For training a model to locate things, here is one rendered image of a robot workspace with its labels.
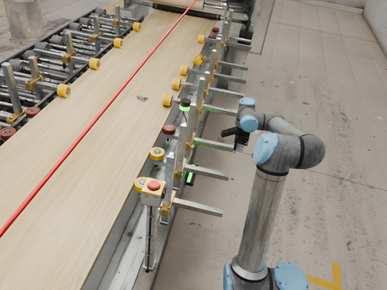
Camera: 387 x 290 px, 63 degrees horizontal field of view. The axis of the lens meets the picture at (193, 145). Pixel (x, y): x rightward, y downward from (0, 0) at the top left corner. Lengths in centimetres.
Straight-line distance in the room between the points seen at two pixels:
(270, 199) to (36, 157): 118
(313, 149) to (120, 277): 103
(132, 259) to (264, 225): 72
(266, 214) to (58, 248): 81
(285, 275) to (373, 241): 172
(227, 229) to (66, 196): 143
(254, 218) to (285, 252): 143
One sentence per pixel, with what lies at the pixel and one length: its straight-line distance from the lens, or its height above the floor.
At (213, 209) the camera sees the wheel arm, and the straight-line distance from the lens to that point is 160.
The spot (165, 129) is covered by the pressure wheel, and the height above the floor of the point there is 91.
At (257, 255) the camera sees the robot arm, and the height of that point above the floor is 99.
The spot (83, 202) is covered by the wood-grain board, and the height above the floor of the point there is 90.
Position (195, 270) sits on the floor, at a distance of 237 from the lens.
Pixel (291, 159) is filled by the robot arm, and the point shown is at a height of 138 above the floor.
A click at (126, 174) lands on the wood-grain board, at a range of 164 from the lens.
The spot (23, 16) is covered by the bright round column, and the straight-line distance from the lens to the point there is 545.
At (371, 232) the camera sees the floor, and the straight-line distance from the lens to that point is 314.
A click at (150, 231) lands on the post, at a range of 130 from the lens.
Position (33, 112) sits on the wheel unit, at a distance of 214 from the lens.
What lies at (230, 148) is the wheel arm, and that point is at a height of 86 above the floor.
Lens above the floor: 204
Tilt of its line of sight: 38 degrees down
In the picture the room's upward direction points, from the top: 9 degrees clockwise
